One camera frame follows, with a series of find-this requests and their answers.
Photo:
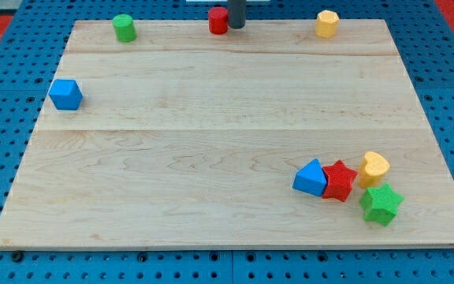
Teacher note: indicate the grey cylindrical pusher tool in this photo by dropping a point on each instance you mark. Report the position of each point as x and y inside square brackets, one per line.
[237, 13]

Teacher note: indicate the green cylinder block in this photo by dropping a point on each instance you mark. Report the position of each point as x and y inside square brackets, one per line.
[124, 28]

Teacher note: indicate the blue cube block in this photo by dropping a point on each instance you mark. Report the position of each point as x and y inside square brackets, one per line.
[65, 94]

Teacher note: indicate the red cylinder block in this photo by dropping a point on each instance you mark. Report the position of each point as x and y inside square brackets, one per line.
[218, 20]

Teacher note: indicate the yellow octagon block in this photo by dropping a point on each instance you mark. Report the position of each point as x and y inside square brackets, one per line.
[326, 24]

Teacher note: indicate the light wooden board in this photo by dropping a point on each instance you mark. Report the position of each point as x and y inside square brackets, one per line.
[185, 140]

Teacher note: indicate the blue triangle block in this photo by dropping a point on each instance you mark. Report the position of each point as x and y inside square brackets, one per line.
[311, 179]

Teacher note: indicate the red star block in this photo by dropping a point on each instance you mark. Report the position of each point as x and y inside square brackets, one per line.
[339, 180]

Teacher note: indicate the yellow heart block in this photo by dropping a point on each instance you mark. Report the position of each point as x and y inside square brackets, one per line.
[372, 169]

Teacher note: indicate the green star block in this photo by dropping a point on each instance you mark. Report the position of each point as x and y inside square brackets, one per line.
[380, 204]

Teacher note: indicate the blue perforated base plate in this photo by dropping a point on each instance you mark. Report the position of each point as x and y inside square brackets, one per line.
[29, 54]

